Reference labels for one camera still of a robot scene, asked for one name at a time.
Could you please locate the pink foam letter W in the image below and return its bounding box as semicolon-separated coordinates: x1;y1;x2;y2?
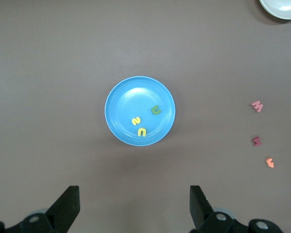
251;100;264;113

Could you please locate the green foam letter U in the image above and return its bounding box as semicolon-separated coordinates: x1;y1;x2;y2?
150;104;162;116

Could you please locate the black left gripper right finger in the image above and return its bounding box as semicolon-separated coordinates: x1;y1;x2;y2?
189;185;286;233

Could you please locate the beige plate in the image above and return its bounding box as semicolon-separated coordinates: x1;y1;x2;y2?
259;0;291;20

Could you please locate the blue plate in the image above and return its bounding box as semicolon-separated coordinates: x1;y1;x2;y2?
104;76;176;147

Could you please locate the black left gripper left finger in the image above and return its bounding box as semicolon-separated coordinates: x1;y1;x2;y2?
0;185;81;233

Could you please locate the brown table cover sheet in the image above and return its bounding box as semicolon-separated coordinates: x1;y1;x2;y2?
0;0;291;233

